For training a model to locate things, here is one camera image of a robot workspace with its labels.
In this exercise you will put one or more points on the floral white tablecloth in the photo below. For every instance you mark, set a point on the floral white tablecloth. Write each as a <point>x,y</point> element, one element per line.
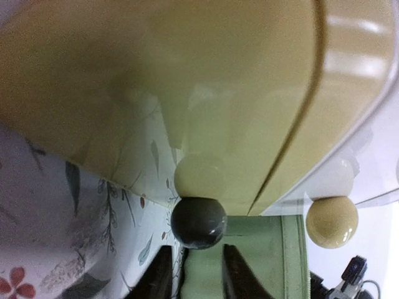
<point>66,233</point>

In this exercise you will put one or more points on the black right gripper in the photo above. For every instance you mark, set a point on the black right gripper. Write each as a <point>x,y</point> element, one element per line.
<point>351,285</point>

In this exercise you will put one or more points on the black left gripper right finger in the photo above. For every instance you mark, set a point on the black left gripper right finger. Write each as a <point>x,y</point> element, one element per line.
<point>238,280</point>

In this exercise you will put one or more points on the green hard-shell suitcase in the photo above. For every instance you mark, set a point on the green hard-shell suitcase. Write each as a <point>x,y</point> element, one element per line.
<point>274,247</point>

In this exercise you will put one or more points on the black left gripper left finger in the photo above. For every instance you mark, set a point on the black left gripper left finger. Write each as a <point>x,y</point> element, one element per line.
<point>157,280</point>

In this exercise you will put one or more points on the drawer cabinet with dark top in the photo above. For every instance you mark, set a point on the drawer cabinet with dark top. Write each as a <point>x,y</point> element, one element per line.
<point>240,106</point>

